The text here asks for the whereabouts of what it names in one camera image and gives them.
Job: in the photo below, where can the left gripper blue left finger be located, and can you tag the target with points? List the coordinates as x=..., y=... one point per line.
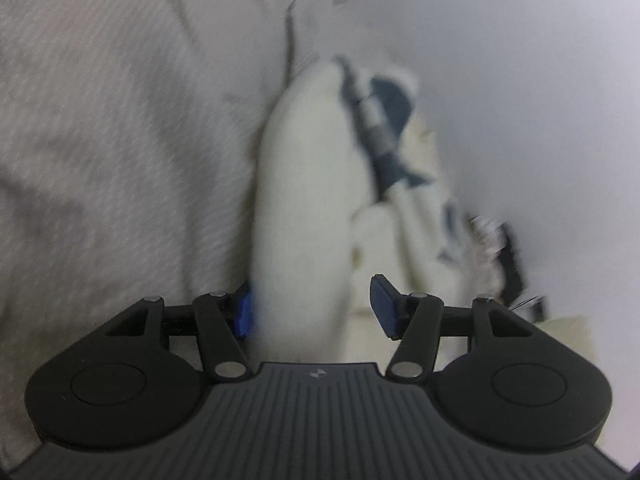
x=223, y=321

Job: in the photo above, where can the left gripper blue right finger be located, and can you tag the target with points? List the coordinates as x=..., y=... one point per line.
x=414, y=321

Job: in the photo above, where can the cream striped fleece sweater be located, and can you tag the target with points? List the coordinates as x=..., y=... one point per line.
x=349, y=185

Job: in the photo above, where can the grey bed sheet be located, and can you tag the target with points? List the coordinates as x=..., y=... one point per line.
x=129, y=131

